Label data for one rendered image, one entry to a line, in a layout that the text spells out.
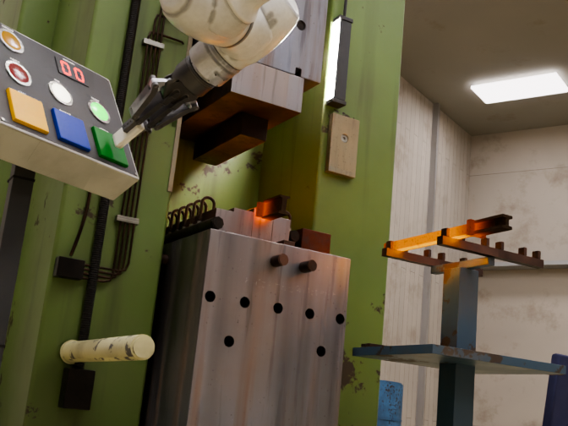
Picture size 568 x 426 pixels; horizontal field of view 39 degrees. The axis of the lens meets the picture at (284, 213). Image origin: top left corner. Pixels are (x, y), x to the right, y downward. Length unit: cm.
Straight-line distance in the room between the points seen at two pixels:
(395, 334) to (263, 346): 937
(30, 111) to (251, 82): 67
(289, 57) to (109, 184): 66
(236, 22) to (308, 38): 83
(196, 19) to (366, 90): 114
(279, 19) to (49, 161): 50
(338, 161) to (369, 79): 30
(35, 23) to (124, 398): 114
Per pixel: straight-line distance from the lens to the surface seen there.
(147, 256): 195
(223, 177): 246
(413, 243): 198
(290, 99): 205
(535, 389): 1279
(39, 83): 162
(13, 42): 165
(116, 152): 164
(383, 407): 693
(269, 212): 191
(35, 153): 153
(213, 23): 132
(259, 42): 145
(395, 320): 1116
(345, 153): 226
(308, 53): 213
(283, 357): 186
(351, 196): 226
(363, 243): 226
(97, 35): 205
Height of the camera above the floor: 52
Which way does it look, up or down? 14 degrees up
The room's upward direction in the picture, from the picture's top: 6 degrees clockwise
